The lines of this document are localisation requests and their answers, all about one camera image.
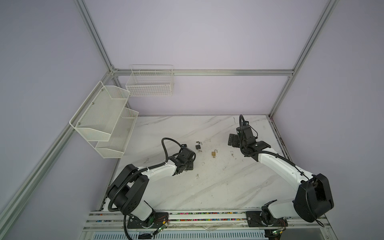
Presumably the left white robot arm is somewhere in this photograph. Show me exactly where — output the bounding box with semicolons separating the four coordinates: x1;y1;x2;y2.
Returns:
106;145;196;223

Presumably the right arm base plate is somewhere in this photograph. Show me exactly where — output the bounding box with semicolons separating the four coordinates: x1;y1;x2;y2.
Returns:
246;211;288;228

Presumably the left black corrugated cable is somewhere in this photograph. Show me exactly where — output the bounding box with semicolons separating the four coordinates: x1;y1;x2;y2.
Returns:
107;137;184;240

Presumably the lower white mesh shelf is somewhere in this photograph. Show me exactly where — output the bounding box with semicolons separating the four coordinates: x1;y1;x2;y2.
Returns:
96;108;139;159

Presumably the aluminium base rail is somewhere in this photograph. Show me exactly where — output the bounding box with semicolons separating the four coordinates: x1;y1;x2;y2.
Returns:
83;207;331;232

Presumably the white mesh shelf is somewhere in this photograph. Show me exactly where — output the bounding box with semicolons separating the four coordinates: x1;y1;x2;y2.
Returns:
69;82;130;142
96;108;139;159

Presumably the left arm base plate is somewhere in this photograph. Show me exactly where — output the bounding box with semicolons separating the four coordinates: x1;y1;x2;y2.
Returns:
126;212;169;229

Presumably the white wire basket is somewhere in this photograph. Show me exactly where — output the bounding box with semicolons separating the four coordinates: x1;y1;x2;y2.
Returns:
126;65;174;97

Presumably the upper white mesh shelf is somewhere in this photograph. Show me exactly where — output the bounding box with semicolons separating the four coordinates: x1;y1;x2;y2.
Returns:
69;82;130;142

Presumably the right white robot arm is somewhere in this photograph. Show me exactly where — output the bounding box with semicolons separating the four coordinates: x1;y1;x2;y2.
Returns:
228;125;334;226

